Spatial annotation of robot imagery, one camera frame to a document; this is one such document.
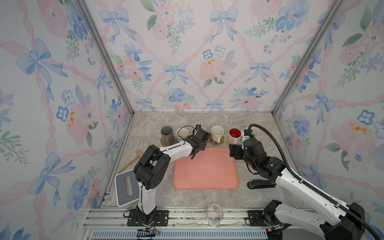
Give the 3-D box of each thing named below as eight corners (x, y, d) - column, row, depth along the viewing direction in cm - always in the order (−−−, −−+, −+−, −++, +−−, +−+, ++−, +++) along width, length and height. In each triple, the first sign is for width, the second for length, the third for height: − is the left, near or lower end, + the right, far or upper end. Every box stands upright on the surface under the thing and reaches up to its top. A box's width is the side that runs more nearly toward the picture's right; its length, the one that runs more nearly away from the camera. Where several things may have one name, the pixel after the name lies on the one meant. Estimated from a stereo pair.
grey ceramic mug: (162, 148, 101) (159, 138, 92) (164, 136, 107) (161, 125, 98) (173, 148, 101) (171, 138, 92) (174, 136, 107) (172, 125, 98)
